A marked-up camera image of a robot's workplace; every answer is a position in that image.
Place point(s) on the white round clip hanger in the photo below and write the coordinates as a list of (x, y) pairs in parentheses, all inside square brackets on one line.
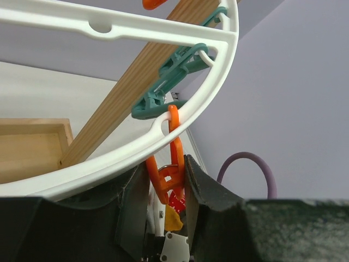
[(103, 24)]

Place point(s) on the orange clothes peg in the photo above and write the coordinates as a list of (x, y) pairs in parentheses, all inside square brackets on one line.
[(169, 177)]

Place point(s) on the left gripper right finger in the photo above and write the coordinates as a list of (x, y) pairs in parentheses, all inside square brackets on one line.
[(224, 227)]

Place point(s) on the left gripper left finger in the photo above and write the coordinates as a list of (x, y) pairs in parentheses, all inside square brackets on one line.
[(105, 223)]

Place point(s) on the wooden hanger rack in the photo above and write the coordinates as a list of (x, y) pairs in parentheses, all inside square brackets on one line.
[(29, 135)]

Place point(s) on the mustard yellow sock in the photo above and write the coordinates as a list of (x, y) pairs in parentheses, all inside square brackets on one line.
[(172, 220)]

